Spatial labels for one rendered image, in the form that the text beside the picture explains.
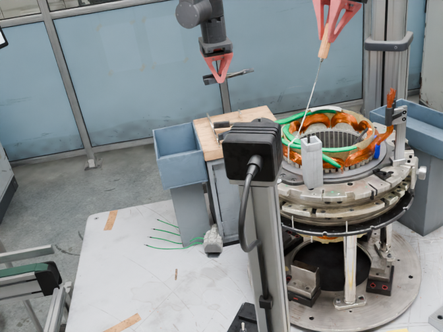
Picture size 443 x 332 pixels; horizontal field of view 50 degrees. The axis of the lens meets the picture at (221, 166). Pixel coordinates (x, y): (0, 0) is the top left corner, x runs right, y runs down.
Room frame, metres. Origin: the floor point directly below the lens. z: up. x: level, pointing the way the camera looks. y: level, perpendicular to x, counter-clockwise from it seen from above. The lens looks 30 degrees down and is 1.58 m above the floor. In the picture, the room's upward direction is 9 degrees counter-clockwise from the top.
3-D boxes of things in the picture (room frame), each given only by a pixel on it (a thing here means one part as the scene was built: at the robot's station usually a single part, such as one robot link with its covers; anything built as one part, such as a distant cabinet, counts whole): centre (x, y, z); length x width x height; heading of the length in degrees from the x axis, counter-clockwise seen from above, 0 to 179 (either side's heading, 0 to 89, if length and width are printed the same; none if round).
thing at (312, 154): (0.72, -0.16, 1.14); 0.03 x 0.03 x 0.09; 9
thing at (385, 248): (0.83, -0.34, 0.91); 0.02 x 0.02 x 0.21
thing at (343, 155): (0.74, -0.22, 1.13); 0.08 x 0.02 x 0.04; 99
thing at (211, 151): (1.06, -0.05, 1.05); 0.20 x 0.19 x 0.02; 96
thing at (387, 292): (0.74, -0.30, 0.81); 0.08 x 0.05 x 0.01; 153
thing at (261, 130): (0.38, -0.03, 1.37); 0.06 x 0.04 x 0.04; 158
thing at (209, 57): (1.10, -0.03, 1.22); 0.07 x 0.07 x 0.09; 7
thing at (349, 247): (0.70, -0.22, 0.91); 0.02 x 0.02 x 0.21
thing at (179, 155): (1.05, 0.10, 0.92); 0.17 x 0.11 x 0.28; 6
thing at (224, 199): (1.06, -0.05, 0.91); 0.19 x 0.19 x 0.26; 6
